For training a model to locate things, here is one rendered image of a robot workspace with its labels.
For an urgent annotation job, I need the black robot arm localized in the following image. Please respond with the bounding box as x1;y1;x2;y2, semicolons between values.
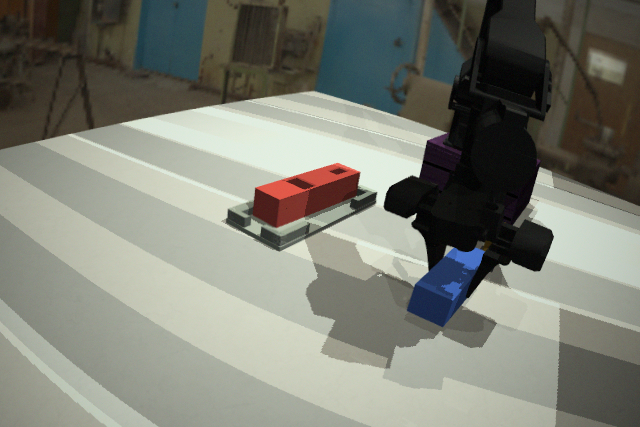
428;0;552;252

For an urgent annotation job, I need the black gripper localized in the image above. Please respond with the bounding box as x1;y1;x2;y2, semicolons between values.
383;149;554;298

